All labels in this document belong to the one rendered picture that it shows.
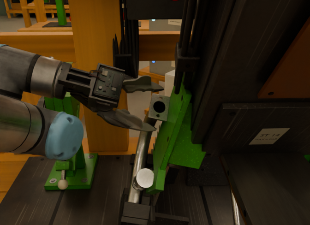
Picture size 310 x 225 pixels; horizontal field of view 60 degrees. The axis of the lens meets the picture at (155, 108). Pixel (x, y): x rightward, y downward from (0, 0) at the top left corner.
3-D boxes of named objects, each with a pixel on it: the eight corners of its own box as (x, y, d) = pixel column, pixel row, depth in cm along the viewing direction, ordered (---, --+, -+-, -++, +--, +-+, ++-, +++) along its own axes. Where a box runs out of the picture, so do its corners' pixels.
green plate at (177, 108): (192, 191, 55) (231, 103, 46) (153, 185, 54) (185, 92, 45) (184, 157, 66) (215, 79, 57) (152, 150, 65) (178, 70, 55)
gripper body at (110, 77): (120, 106, 49) (52, 89, 46) (114, 118, 56) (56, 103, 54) (128, 69, 51) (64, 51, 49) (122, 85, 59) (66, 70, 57)
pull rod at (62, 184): (67, 191, 72) (64, 174, 69) (56, 192, 72) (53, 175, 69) (72, 177, 77) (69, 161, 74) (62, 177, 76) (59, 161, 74)
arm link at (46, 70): (34, 98, 53) (46, 62, 56) (57, 104, 54) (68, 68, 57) (27, 85, 46) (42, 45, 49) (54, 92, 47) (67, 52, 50)
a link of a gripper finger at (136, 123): (154, 137, 50) (114, 109, 50) (147, 142, 56) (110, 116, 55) (163, 124, 52) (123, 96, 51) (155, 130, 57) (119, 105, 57)
